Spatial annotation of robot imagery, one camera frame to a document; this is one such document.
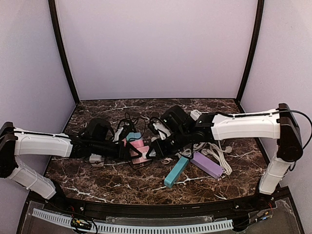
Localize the white slotted cable duct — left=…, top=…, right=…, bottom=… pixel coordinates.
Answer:
left=32, top=208, right=233, bottom=234

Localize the white cube socket adapter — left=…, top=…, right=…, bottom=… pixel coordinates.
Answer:
left=89, top=154, right=105, bottom=167

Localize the purple power strip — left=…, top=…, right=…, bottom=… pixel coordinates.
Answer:
left=191, top=152, right=224, bottom=179

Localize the teal power strip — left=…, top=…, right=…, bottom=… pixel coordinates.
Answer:
left=164, top=157, right=190, bottom=188

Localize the left black frame post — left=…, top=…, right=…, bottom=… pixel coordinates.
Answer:
left=48, top=0, right=80, bottom=105

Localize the small circuit board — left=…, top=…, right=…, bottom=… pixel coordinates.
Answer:
left=70, top=218, right=92, bottom=230

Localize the pink power strip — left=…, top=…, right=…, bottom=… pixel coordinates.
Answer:
left=124, top=139, right=144, bottom=148

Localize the black cable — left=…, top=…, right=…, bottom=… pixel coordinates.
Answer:
left=117, top=111, right=151, bottom=170

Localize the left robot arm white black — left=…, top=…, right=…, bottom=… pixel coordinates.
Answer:
left=0, top=118, right=142, bottom=200

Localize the white charger with cable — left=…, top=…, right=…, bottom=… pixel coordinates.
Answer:
left=161, top=157, right=173, bottom=164

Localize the small teal adapter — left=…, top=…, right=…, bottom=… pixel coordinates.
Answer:
left=126, top=132, right=142, bottom=142

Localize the right black frame post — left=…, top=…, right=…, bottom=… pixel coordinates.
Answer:
left=235, top=0, right=265, bottom=105

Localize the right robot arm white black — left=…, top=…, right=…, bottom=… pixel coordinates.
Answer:
left=146, top=103, right=304, bottom=195

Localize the white power strip cable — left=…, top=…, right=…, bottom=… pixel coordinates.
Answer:
left=191, top=141, right=233, bottom=176

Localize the black frame post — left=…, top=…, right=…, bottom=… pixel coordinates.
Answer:
left=235, top=0, right=265, bottom=105
left=48, top=0, right=80, bottom=105

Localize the pink cube socket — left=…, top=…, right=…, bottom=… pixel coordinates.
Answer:
left=130, top=146, right=150, bottom=164

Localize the white power strip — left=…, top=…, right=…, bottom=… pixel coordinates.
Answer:
left=190, top=110, right=202, bottom=120

